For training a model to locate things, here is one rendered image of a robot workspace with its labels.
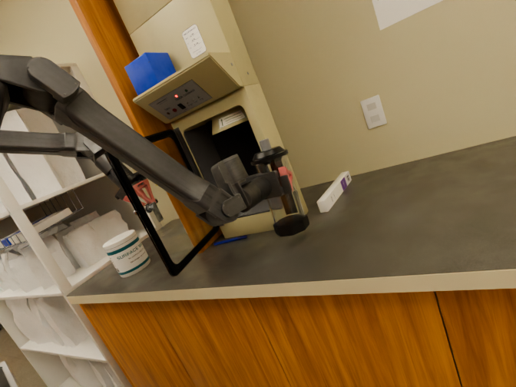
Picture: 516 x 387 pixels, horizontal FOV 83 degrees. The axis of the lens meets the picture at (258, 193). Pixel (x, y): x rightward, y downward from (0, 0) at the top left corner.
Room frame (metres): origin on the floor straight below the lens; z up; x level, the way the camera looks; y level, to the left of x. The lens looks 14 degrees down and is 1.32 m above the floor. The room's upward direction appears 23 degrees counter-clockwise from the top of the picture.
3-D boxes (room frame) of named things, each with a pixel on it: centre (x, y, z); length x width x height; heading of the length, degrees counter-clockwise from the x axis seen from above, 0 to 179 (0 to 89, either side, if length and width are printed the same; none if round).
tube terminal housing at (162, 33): (1.10, -0.02, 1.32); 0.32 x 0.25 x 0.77; 58
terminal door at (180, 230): (0.92, 0.25, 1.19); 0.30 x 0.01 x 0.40; 154
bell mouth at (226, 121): (1.07, -0.02, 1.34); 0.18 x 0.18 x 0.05
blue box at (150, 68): (0.99, 0.16, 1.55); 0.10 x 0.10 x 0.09; 58
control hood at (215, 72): (0.95, 0.08, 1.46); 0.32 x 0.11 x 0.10; 58
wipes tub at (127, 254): (1.17, 0.59, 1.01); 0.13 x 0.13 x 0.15
